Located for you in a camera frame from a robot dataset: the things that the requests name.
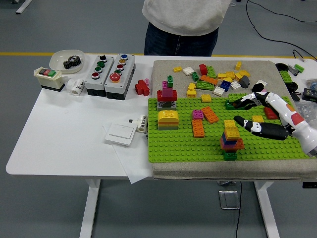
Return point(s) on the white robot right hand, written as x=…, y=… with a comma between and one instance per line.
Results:
x=292, y=116

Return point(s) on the blue toy brick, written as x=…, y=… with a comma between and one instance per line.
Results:
x=223, y=140
x=226, y=85

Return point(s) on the yellow narrow toy brick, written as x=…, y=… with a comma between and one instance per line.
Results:
x=238, y=65

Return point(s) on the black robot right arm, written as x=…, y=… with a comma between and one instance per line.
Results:
x=314, y=153

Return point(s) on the pink small toy brick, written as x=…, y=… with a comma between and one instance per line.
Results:
x=264, y=90
x=146, y=81

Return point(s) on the green long toy brick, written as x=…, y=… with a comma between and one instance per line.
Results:
x=205, y=85
x=286, y=75

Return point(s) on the black toy piece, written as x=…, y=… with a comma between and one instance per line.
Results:
x=257, y=88

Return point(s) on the white toy brick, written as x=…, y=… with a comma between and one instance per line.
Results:
x=188, y=71
x=219, y=91
x=261, y=83
x=235, y=85

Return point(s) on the light green small brick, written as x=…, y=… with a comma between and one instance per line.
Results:
x=299, y=67

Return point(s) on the grey sloped toy brick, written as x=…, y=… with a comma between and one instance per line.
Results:
x=244, y=81

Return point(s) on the light green long brick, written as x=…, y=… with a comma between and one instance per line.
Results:
x=235, y=96
x=211, y=72

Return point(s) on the dark green toy brick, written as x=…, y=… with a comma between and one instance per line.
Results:
x=230, y=156

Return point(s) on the yellow glossy toy brick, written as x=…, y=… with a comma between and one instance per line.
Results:
x=192, y=86
x=227, y=79
x=191, y=93

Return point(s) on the orange long toy brick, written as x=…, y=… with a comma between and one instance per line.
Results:
x=198, y=128
x=209, y=79
x=210, y=114

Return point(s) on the dark green narrow brick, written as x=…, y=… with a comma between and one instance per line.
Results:
x=195, y=76
x=170, y=80

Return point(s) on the green studded baseplate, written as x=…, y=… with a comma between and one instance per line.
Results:
x=173, y=146

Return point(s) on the yellow rounded toy brick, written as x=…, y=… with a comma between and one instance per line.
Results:
x=168, y=115

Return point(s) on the orange thin toy brick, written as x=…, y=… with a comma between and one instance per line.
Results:
x=168, y=122

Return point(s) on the magenta tall toy brick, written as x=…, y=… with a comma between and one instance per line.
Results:
x=167, y=90

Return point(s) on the red wide toy brick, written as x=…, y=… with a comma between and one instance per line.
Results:
x=160, y=96

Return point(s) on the red cross-shaped brick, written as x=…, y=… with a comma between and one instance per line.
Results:
x=142, y=88

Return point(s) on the clear plastic bag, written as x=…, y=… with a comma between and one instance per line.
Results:
x=307, y=110

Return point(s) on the black small part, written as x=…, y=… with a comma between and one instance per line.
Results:
x=295, y=95

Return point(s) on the black box yellow marks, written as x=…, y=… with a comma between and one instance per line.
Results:
x=309, y=94

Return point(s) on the clear bag blue parts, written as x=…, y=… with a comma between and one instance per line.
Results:
x=312, y=83

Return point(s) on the silver metal part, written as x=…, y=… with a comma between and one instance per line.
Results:
x=292, y=70

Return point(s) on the black desk control panel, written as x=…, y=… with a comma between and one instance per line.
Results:
x=309, y=185

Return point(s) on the white table leg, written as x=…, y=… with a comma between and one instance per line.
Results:
x=90, y=205
x=267, y=205

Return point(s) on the silver floor box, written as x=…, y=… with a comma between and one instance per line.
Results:
x=229, y=199

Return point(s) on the grey-brown mat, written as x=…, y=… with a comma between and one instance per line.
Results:
x=168, y=67

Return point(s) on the person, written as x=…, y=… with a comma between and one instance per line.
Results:
x=180, y=24

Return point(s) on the white labelled tube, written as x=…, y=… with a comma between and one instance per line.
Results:
x=142, y=122
x=78, y=87

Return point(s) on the small white adapter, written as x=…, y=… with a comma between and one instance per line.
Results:
x=132, y=121

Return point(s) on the white paper sheet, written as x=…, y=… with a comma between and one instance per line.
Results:
x=133, y=163

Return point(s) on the grey emergency-stop button box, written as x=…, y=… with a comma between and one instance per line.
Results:
x=120, y=79

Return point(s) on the grey push-button box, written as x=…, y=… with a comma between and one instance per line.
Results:
x=99, y=77

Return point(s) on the white plain tube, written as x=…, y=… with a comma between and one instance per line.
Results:
x=70, y=84

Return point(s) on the black gear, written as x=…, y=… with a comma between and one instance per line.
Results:
x=71, y=62

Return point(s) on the white bowl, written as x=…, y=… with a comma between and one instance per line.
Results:
x=59, y=59

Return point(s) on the white foot of table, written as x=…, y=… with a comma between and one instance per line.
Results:
x=23, y=6

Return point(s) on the white wall switch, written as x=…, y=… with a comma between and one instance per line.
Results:
x=120, y=134

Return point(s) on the beige red-green switch box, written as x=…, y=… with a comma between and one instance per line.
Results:
x=48, y=78

